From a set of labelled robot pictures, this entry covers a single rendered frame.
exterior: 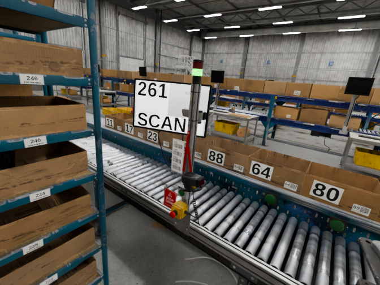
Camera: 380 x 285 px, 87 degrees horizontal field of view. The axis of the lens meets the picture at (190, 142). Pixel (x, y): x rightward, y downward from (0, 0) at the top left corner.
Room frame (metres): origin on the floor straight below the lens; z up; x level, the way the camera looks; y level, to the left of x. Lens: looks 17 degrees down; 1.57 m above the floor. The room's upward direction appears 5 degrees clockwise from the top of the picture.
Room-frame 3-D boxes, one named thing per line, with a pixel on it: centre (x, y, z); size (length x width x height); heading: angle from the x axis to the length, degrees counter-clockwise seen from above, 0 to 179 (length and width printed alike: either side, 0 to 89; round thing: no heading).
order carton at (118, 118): (2.57, 0.89, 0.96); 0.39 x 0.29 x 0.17; 55
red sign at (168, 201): (1.06, 0.07, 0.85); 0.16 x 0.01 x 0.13; 55
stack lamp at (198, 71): (1.04, -0.01, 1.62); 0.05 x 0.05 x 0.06
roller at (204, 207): (1.25, -0.18, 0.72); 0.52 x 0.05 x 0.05; 145
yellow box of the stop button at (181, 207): (0.97, 0.00, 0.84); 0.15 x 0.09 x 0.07; 55
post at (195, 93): (1.04, 0.00, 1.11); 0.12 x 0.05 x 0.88; 55
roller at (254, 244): (1.03, -0.49, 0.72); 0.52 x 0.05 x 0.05; 145
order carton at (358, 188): (1.22, -1.02, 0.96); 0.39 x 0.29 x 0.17; 55
